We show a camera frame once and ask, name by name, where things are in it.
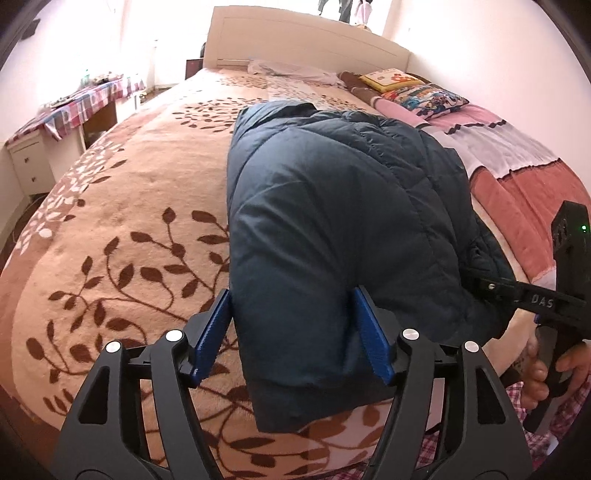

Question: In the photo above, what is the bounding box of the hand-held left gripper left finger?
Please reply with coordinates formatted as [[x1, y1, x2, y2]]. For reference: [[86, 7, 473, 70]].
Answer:
[[51, 288, 232, 480]]

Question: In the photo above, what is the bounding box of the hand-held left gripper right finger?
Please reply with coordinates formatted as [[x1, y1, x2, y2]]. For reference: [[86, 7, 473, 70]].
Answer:
[[352, 285, 532, 480]]

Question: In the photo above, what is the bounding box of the dark blue puffer jacket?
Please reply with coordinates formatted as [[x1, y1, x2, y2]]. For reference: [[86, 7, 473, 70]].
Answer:
[[226, 102, 518, 433]]

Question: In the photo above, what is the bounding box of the person's right forearm plaid sleeve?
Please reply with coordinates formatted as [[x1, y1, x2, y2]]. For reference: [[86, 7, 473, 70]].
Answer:
[[505, 383, 583, 469]]

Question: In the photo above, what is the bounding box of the person's right hand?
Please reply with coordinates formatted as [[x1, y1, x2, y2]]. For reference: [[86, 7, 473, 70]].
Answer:
[[522, 332, 591, 407]]

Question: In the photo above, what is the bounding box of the pink striped quilt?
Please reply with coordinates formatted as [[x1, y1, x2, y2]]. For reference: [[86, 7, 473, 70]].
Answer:
[[339, 69, 591, 287]]

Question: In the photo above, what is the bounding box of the bed with leaf blanket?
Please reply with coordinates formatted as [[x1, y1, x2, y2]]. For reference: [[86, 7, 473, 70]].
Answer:
[[0, 65, 532, 480]]

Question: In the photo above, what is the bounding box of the colourful cartoon pillow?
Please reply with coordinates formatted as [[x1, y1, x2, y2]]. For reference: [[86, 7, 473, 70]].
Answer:
[[381, 83, 469, 121]]

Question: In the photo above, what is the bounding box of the yellow printed pillow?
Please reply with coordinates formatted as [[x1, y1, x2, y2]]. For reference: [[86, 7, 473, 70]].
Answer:
[[358, 68, 426, 93]]

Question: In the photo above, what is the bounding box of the white drawer cabinet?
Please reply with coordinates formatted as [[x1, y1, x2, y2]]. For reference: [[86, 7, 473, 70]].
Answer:
[[6, 136, 58, 195]]

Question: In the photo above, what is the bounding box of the white desk with plaid cloth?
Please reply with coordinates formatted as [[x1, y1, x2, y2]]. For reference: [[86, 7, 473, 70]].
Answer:
[[4, 76, 146, 141]]

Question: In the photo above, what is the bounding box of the white crumpled pillow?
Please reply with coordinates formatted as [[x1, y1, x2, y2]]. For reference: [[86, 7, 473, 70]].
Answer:
[[247, 58, 345, 88]]

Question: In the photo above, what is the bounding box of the cream wooden headboard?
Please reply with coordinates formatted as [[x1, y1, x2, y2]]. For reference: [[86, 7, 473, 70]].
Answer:
[[203, 6, 411, 77]]

